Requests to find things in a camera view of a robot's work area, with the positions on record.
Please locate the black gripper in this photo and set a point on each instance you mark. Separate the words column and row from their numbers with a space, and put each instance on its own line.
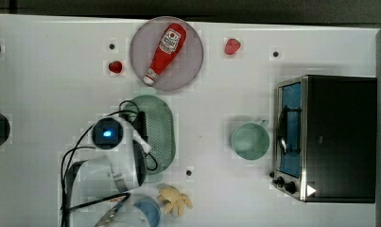
column 140, row 124

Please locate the mint green plastic strainer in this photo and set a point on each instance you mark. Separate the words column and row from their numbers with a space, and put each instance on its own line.
column 159, row 133

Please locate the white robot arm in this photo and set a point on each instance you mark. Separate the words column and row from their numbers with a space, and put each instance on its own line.
column 121, row 165

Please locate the small red tomato toy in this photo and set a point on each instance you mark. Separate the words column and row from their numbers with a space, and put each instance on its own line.
column 115, row 67

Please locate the round grey plate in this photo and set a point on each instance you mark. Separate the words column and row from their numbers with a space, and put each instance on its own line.
column 182, row 70

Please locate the blue cup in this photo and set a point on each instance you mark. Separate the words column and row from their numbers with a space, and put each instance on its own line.
column 151, row 210

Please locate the peeled banana toy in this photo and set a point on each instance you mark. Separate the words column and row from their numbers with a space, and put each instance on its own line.
column 174, row 201

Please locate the red ketchup bottle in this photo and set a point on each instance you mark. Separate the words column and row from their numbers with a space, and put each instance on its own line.
column 168, row 48

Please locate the mint green cup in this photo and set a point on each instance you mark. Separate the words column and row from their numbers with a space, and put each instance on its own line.
column 251, row 140

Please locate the red strawberry toy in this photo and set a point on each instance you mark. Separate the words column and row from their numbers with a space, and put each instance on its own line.
column 232, row 46

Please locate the black silver toaster oven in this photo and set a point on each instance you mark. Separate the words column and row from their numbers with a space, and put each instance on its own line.
column 325, row 139

